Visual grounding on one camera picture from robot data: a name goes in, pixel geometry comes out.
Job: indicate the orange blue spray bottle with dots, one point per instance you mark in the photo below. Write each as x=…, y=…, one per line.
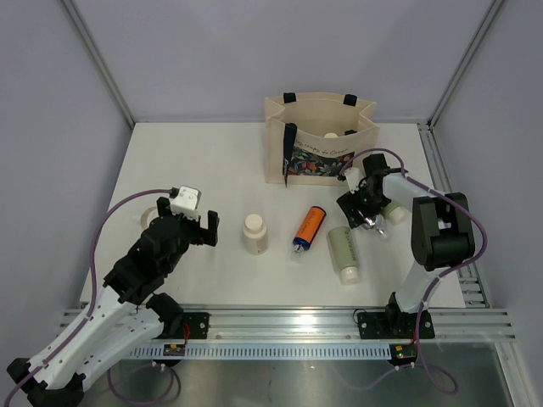
x=306, y=234

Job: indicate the left aluminium frame post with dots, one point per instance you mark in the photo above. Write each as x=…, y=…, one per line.
x=85, y=36

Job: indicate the slotted white cable duct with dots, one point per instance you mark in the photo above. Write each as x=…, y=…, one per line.
x=261, y=351

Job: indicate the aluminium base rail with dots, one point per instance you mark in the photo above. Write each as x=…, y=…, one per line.
x=337, y=325

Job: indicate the cream bottle with round cap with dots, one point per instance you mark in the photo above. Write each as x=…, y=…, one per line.
x=255, y=234

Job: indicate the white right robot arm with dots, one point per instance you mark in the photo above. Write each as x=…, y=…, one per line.
x=441, y=239

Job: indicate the shiny silver bottle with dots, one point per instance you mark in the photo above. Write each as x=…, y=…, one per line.
x=369, y=223

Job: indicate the beige canvas tote bag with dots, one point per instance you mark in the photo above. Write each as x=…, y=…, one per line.
x=296, y=122

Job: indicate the right aluminium frame post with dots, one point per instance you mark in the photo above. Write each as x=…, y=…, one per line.
x=485, y=25

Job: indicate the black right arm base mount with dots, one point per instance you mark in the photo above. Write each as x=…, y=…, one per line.
x=392, y=324

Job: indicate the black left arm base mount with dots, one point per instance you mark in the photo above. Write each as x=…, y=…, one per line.
x=192, y=325

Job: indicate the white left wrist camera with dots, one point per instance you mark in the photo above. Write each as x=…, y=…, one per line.
x=185, y=201

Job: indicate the white cream bottle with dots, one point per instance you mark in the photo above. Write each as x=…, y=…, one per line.
x=330, y=135

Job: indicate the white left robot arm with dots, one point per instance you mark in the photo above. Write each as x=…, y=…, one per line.
x=124, y=312

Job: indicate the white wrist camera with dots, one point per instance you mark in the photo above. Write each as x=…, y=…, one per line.
x=353, y=177
x=185, y=201

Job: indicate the small sage green bottle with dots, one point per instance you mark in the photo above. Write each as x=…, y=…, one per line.
x=394, y=212

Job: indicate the aluminium frame post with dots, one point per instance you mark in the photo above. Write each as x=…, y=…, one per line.
x=85, y=36
x=485, y=25

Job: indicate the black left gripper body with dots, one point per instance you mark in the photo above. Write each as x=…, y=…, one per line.
x=191, y=233

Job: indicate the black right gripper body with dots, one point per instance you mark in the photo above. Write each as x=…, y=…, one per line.
x=368, y=204

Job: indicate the sage green bottle white cap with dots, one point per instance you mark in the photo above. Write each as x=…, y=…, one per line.
x=343, y=254

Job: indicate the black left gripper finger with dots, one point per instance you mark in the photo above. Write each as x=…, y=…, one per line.
x=209, y=235
x=163, y=207

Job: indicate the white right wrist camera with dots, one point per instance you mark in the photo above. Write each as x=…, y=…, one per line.
x=353, y=177

